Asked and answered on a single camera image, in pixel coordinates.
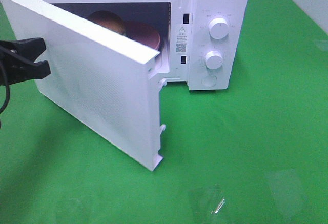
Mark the clear tape patch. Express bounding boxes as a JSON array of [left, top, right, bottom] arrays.
[[188, 184, 226, 216]]

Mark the pink plate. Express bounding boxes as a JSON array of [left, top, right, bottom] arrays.
[[125, 21, 160, 50]]

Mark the round microwave door button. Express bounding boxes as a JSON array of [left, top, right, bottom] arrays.
[[201, 74, 217, 88]]

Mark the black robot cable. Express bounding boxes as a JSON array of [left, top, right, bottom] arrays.
[[0, 62, 11, 114]]

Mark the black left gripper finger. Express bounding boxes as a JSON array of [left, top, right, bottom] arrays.
[[1, 37, 46, 62], [1, 55, 51, 85]]

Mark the white microwave knob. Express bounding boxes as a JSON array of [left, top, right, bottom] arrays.
[[208, 16, 229, 39], [204, 51, 223, 70]]

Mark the burger with lettuce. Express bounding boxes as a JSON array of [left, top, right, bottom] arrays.
[[87, 10, 126, 36]]

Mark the lower white microwave knob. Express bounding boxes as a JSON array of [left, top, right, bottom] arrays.
[[204, 51, 223, 70]]

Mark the white microwave door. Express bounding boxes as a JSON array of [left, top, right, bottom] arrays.
[[1, 0, 162, 170]]

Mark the white microwave oven body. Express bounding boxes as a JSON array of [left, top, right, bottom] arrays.
[[43, 0, 247, 90]]

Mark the upper white microwave knob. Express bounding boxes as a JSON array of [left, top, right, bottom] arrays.
[[208, 16, 229, 39]]

